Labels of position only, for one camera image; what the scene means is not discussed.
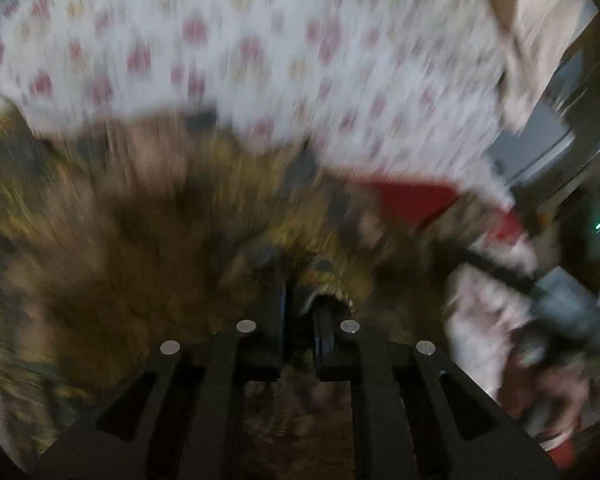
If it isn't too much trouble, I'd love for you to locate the person's right hand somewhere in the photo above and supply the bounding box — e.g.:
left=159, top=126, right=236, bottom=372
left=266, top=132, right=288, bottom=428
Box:
left=498, top=327, right=590, bottom=444

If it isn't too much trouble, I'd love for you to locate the red white floral fleece blanket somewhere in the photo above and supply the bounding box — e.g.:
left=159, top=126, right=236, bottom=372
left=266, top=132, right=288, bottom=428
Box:
left=346, top=179, right=538, bottom=399

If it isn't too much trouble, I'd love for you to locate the dark gold patterned garment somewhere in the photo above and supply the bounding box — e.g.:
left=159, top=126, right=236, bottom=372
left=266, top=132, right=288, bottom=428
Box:
left=0, top=109, right=487, bottom=480

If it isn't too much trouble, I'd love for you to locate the beige lace cloth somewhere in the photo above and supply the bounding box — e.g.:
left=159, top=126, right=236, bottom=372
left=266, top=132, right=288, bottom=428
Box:
left=489, top=0, right=591, bottom=132

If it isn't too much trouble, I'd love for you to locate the grey white appliance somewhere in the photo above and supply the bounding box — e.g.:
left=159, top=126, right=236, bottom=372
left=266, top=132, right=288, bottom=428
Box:
left=486, top=52, right=581, bottom=187

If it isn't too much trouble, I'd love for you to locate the white rose print bedsheet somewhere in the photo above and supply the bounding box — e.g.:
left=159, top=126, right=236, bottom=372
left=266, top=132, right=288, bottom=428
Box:
left=0, top=0, right=513, bottom=208

